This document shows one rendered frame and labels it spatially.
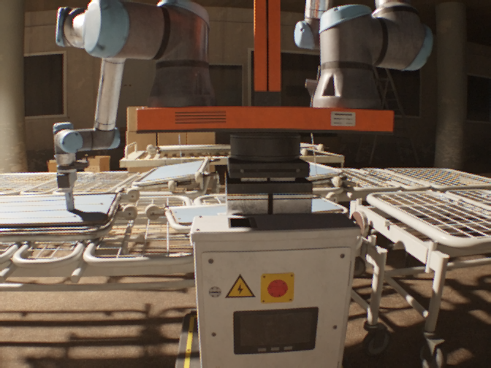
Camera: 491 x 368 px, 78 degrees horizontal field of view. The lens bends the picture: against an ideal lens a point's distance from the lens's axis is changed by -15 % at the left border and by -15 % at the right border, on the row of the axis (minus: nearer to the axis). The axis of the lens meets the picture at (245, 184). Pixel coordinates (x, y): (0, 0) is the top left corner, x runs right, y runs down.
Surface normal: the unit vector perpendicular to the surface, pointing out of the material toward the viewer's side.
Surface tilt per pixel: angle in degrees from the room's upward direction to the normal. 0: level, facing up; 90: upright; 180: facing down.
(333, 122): 90
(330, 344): 90
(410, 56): 125
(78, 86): 90
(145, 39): 120
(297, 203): 90
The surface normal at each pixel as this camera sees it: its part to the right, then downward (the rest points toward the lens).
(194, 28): 0.63, 0.14
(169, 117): 0.00, 0.17
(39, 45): 0.21, 0.17
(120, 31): 0.55, 0.51
